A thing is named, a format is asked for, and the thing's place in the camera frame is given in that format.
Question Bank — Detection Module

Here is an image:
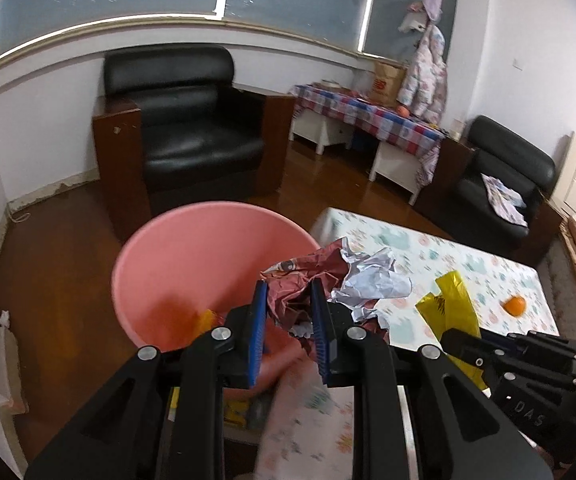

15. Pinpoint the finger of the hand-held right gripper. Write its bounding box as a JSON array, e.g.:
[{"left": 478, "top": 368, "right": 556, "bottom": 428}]
[
  {"left": 439, "top": 327, "right": 519, "bottom": 386},
  {"left": 478, "top": 329, "right": 576, "bottom": 361}
]

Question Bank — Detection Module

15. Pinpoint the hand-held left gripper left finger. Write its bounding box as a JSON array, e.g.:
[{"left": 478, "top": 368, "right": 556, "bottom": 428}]
[{"left": 24, "top": 279, "right": 269, "bottom": 480}]

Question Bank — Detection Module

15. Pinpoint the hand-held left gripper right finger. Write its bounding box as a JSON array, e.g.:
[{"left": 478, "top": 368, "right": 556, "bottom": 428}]
[{"left": 310, "top": 278, "right": 555, "bottom": 480}]

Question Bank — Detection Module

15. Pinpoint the yellow plastic bag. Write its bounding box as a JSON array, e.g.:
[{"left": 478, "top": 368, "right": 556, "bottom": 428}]
[{"left": 415, "top": 270, "right": 489, "bottom": 391}]

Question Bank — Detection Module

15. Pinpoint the yellow foam net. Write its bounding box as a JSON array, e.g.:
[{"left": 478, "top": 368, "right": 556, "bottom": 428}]
[{"left": 195, "top": 308, "right": 219, "bottom": 336}]

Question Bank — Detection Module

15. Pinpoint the maroon wrapping paper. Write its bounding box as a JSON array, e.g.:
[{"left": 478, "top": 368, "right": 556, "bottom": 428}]
[{"left": 260, "top": 237, "right": 413, "bottom": 356}]

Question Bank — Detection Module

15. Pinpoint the pink plastic bucket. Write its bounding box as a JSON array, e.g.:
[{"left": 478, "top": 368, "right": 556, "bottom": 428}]
[{"left": 111, "top": 201, "right": 323, "bottom": 401}]

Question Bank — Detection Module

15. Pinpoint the yellow packet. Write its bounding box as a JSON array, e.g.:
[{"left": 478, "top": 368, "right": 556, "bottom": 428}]
[{"left": 224, "top": 400, "right": 249, "bottom": 428}]

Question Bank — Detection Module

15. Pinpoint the floral tablecloth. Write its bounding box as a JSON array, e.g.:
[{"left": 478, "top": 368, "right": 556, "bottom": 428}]
[{"left": 257, "top": 206, "right": 561, "bottom": 480}]

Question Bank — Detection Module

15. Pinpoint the white printed cloth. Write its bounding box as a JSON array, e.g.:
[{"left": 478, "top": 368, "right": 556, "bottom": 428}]
[{"left": 483, "top": 175, "right": 529, "bottom": 227}]

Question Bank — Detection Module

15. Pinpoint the white low cabinet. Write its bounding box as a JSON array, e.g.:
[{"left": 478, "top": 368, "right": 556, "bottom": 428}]
[
  {"left": 368, "top": 141, "right": 429, "bottom": 206},
  {"left": 288, "top": 108, "right": 353, "bottom": 156}
]

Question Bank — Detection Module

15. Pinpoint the black leather armchair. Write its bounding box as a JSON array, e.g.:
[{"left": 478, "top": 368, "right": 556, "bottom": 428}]
[
  {"left": 413, "top": 115, "right": 564, "bottom": 266},
  {"left": 92, "top": 44, "right": 296, "bottom": 241}
]

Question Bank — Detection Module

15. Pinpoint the checkered tablecloth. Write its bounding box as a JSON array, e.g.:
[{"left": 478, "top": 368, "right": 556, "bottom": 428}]
[{"left": 290, "top": 82, "right": 446, "bottom": 186}]

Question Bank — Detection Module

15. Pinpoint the brown paper bag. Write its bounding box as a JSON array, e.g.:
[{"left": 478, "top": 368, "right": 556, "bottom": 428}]
[{"left": 366, "top": 60, "right": 409, "bottom": 107}]

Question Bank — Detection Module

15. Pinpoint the floral padded jacket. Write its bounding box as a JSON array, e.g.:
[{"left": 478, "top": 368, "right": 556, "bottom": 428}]
[{"left": 397, "top": 24, "right": 449, "bottom": 126}]

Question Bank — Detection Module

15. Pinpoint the grey hat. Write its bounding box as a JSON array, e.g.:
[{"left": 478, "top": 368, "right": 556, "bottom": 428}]
[{"left": 400, "top": 10, "right": 426, "bottom": 36}]

